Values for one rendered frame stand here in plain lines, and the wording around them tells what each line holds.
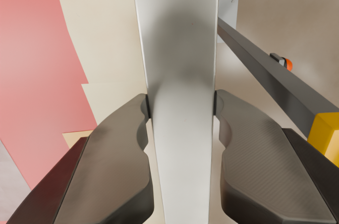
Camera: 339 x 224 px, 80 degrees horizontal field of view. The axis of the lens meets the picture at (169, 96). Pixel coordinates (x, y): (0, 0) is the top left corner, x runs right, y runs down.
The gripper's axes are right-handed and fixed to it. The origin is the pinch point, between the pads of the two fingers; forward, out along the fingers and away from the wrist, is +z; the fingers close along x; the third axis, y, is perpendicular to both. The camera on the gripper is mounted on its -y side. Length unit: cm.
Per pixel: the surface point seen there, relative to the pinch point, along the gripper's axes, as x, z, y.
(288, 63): 23.9, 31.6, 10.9
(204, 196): 1.4, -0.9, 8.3
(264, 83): 17.1, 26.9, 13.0
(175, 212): -0.9, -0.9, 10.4
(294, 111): 17.1, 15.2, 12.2
